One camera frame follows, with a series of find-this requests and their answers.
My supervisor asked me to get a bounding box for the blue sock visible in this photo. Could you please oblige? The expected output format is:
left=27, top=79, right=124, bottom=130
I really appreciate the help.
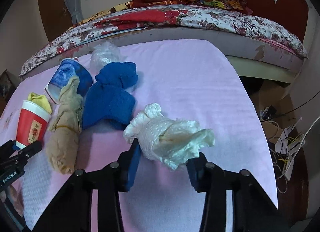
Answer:
left=82, top=62, right=138, bottom=130

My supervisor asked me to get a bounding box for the red paper cup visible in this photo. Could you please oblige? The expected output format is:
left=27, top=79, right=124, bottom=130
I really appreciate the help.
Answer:
left=16, top=100, right=51, bottom=149

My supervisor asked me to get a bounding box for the clear plastic bag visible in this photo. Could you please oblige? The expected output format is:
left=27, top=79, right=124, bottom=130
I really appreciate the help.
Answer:
left=89, top=41, right=125, bottom=75

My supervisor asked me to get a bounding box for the beige stocking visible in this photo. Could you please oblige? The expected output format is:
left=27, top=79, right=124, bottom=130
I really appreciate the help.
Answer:
left=46, top=76, right=83, bottom=175

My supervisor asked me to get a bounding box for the cardboard box on floor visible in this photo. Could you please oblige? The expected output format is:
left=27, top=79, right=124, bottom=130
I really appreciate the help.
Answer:
left=245, top=78, right=299, bottom=145

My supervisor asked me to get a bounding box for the bed with floral sheet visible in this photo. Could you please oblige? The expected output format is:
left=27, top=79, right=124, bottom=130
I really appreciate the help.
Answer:
left=20, top=4, right=308, bottom=77

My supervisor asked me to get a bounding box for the brown wooden door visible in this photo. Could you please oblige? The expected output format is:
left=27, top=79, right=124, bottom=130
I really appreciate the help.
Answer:
left=38, top=0, right=72, bottom=42

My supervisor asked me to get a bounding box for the white tissue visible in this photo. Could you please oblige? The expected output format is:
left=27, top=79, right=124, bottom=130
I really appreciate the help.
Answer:
left=123, top=103, right=215, bottom=170

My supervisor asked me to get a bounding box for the white power cable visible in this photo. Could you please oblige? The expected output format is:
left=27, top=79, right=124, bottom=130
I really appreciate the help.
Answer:
left=260, top=91, right=320, bottom=195

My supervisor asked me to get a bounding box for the yellow cloth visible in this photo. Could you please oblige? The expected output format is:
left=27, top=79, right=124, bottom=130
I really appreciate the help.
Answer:
left=27, top=92, right=52, bottom=114

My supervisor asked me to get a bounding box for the white router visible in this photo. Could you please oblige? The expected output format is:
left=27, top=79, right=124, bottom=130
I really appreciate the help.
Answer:
left=275, top=118, right=303, bottom=181

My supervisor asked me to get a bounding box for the person's left hand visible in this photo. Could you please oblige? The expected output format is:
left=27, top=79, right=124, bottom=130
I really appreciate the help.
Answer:
left=1, top=185, right=23, bottom=217

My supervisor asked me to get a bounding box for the red heart headboard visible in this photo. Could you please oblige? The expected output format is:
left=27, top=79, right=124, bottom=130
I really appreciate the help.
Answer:
left=224, top=0, right=311, bottom=45

